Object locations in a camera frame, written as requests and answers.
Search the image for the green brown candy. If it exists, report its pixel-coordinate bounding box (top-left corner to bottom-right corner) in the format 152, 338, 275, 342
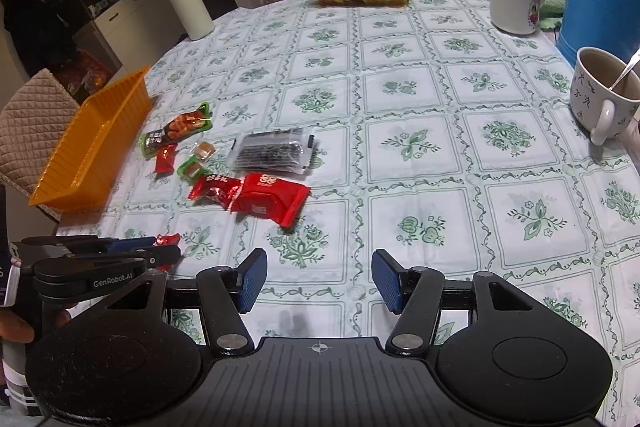
177, 156, 209, 183

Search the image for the small red candy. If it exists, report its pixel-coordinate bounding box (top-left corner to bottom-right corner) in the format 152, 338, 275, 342
154, 143, 177, 176

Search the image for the large red snack pack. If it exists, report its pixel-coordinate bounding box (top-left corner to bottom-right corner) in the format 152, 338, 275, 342
231, 172, 311, 228

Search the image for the clear brown candy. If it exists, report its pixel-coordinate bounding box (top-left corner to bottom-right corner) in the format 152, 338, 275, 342
192, 141, 216, 161

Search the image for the green orange snack packet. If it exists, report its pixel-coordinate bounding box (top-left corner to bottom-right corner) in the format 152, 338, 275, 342
139, 102, 213, 159

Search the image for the black seed snack packet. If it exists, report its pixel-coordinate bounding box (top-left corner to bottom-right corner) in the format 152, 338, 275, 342
228, 128, 314, 176

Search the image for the red snack packet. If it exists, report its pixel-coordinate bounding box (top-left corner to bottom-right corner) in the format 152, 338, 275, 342
188, 174, 243, 209

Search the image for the person left hand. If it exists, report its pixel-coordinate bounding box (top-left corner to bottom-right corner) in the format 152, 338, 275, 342
0, 309, 35, 345

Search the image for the orange plastic basket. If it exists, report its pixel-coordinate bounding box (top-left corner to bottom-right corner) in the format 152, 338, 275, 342
28, 66, 152, 213

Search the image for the quilted chair left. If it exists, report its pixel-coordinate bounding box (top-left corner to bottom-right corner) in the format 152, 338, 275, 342
0, 68, 79, 198

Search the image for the floral green white tablecloth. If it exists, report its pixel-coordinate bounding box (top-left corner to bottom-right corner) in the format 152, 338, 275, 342
60, 0, 639, 426

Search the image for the white cabinet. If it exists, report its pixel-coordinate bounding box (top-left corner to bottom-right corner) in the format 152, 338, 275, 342
81, 0, 186, 72

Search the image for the white thermos bottle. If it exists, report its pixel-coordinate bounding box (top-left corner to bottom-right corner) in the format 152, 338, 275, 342
169, 0, 214, 41

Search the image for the patterned cup with spoon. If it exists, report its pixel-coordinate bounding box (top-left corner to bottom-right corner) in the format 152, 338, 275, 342
570, 46, 640, 146

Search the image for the white mug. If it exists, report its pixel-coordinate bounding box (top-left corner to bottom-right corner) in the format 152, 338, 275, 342
489, 0, 544, 36

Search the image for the metal spoon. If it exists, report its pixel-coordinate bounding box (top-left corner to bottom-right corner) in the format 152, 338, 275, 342
610, 48, 640, 91

